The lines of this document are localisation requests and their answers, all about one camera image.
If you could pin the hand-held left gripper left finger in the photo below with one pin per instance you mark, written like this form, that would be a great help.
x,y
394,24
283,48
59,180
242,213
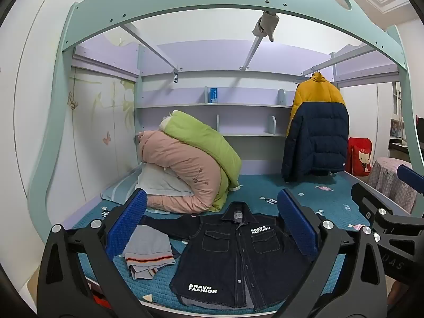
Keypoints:
x,y
129,217

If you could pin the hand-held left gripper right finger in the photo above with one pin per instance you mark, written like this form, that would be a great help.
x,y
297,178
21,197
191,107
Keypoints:
x,y
296,218

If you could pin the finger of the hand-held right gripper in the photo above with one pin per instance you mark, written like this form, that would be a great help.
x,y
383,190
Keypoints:
x,y
391,222
412,177

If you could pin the dark denim jacket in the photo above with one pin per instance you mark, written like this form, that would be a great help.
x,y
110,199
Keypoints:
x,y
225,258

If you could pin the pink dotted cloth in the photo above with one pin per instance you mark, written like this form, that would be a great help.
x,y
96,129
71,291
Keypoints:
x,y
387,179

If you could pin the blue striped pillow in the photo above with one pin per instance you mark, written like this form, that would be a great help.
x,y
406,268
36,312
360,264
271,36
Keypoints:
x,y
116,192

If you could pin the grey striped garment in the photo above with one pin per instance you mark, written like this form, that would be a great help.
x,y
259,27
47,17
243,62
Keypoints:
x,y
149,241

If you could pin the red cartoon bag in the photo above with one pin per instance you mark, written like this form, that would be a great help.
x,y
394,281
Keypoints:
x,y
359,159

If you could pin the pink quilt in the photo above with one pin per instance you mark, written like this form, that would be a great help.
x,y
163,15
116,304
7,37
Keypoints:
x,y
185,175

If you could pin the yellow and navy puffer jacket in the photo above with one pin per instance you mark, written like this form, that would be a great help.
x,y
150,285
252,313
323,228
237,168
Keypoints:
x,y
314,132

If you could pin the green quilt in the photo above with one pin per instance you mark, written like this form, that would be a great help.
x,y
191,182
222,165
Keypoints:
x,y
202,139

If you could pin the purple shelf unit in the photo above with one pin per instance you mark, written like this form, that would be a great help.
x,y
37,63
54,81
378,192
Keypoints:
x,y
232,96

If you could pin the small hang tag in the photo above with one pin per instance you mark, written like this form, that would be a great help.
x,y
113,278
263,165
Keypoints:
x,y
175,76

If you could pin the small blue box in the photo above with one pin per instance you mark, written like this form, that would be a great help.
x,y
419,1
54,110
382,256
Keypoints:
x,y
213,95

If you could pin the grey hanging cloth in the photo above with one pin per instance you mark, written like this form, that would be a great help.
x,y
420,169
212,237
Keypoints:
x,y
265,26

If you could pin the teal loft bed frame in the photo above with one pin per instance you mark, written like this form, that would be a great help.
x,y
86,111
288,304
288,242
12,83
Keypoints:
x,y
198,10

